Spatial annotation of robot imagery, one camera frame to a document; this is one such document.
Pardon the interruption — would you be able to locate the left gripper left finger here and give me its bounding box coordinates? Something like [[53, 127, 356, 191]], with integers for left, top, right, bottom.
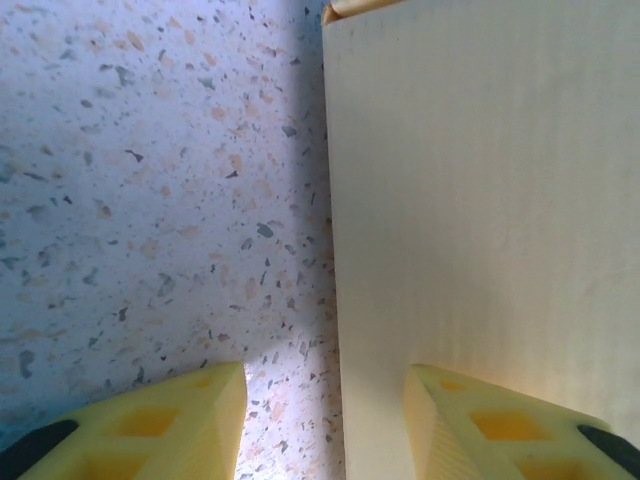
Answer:
[[0, 362, 247, 480]]

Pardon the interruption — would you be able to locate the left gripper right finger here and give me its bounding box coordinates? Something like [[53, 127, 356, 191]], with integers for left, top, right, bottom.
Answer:
[[402, 363, 640, 480]]

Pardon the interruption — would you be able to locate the yellow paper box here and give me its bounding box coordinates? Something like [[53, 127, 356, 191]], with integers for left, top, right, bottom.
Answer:
[[321, 0, 640, 480]]

